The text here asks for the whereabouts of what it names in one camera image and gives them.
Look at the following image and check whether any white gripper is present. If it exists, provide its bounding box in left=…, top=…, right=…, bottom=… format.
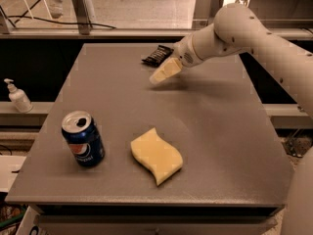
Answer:
left=150, top=35, right=203, bottom=84

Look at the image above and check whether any black rxbar chocolate bar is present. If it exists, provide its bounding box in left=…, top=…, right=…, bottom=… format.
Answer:
left=142, top=45, right=173, bottom=68

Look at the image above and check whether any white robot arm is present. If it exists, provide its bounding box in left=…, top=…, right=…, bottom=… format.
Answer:
left=150, top=3, right=313, bottom=118

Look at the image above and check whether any yellow wavy sponge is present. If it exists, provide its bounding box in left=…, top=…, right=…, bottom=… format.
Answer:
left=131, top=128, right=183, bottom=186

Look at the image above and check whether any blue pepsi can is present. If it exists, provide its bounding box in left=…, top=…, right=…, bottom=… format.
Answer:
left=62, top=111, right=105, bottom=167

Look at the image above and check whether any grey cabinet table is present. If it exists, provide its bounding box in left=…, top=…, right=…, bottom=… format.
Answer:
left=7, top=43, right=292, bottom=234

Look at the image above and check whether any white pump lotion bottle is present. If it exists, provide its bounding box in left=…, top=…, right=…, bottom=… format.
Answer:
left=4, top=78, right=32, bottom=113

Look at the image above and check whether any grey metal post right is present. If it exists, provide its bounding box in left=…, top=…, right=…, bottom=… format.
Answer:
left=208, top=0, right=224, bottom=24

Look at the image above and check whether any grey metal post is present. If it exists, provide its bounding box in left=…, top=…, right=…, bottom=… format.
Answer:
left=208, top=0, right=224, bottom=24
left=71, top=0, right=91, bottom=35

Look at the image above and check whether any grey metal post left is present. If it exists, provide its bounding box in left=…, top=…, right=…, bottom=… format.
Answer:
left=71, top=0, right=91, bottom=35

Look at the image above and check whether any black cable behind table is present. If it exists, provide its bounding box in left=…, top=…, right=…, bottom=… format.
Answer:
left=6, top=15, right=117, bottom=30

